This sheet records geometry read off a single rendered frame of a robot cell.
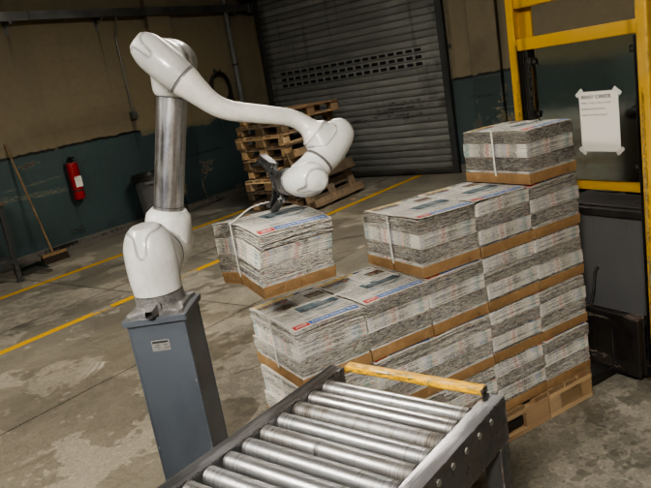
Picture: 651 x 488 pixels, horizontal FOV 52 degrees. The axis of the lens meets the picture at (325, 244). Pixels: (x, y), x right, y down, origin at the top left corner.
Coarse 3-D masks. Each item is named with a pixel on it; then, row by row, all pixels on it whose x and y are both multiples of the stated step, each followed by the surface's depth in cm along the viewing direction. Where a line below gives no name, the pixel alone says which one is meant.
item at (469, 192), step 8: (456, 184) 300; (464, 184) 297; (472, 184) 294; (480, 184) 290; (488, 184) 288; (432, 192) 291; (440, 192) 288; (448, 192) 286; (456, 192) 283; (464, 192) 280; (472, 192) 278; (480, 192) 275; (488, 192) 272; (496, 192) 270; (504, 192) 267; (464, 200) 263; (472, 200) 260; (480, 200) 260
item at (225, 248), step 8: (248, 216) 241; (216, 224) 242; (224, 224) 236; (216, 232) 244; (224, 232) 238; (216, 240) 247; (224, 240) 241; (224, 248) 244; (232, 248) 235; (224, 256) 242; (232, 256) 235; (224, 264) 245; (232, 264) 237
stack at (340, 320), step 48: (336, 288) 260; (384, 288) 250; (432, 288) 252; (480, 288) 266; (288, 336) 227; (336, 336) 232; (384, 336) 243; (432, 336) 258; (480, 336) 267; (528, 336) 282; (288, 384) 240; (384, 384) 245; (528, 384) 287
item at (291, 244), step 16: (304, 208) 236; (240, 224) 226; (256, 224) 224; (272, 224) 222; (288, 224) 221; (304, 224) 221; (320, 224) 225; (240, 240) 227; (256, 240) 216; (272, 240) 216; (288, 240) 219; (304, 240) 224; (320, 240) 228; (240, 256) 229; (256, 256) 218; (272, 256) 219; (288, 256) 222; (304, 256) 226; (320, 256) 229; (256, 272) 220; (272, 272) 220; (288, 272) 224; (304, 272) 227
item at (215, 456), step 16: (336, 368) 196; (304, 384) 189; (320, 384) 187; (288, 400) 181; (304, 400) 182; (272, 416) 173; (240, 432) 168; (256, 432) 168; (224, 448) 162; (240, 448) 164; (192, 464) 157; (208, 464) 156; (176, 480) 152
